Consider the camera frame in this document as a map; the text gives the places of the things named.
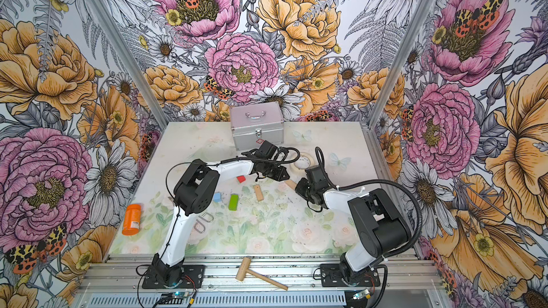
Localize circuit board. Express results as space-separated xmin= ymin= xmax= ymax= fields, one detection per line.
xmin=160 ymin=292 xmax=197 ymax=302
xmin=352 ymin=289 xmax=371 ymax=300

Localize light blue wood cube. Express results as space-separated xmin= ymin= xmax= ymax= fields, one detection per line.
xmin=213 ymin=192 xmax=222 ymax=202

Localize left circuit board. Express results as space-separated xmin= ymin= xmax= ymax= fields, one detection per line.
xmin=160 ymin=292 xmax=197 ymax=302

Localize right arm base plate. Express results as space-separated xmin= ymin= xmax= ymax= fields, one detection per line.
xmin=320 ymin=264 xmax=381 ymax=288

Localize green wood block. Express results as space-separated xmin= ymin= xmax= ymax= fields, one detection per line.
xmin=228 ymin=194 xmax=239 ymax=211

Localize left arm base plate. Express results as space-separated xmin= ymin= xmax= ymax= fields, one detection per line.
xmin=142 ymin=265 xmax=206 ymax=289

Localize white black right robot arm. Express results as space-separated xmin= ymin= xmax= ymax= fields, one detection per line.
xmin=295 ymin=165 xmax=423 ymax=286

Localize metal tongs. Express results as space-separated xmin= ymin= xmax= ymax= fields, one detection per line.
xmin=194 ymin=212 xmax=215 ymax=235

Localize natural wood block 51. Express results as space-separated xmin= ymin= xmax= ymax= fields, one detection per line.
xmin=285 ymin=180 xmax=297 ymax=191

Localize masking tape roll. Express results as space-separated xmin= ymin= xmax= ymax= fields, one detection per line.
xmin=291 ymin=152 xmax=317 ymax=172

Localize orange plastic bottle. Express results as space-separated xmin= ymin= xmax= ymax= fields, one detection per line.
xmin=121 ymin=204 xmax=141 ymax=236

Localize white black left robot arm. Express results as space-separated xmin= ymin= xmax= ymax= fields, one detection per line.
xmin=147 ymin=141 xmax=301 ymax=287

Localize wooden mallet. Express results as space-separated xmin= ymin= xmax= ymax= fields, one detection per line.
xmin=235 ymin=257 xmax=288 ymax=291

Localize right circuit board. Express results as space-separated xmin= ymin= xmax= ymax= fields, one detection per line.
xmin=352 ymin=289 xmax=371 ymax=300

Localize natural wood block 31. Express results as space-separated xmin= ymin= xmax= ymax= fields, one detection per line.
xmin=253 ymin=184 xmax=264 ymax=202

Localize aluminium front rail frame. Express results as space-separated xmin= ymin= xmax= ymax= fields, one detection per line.
xmin=74 ymin=254 xmax=450 ymax=307

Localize silver pink metal case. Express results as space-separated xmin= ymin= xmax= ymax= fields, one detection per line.
xmin=230 ymin=102 xmax=284 ymax=151

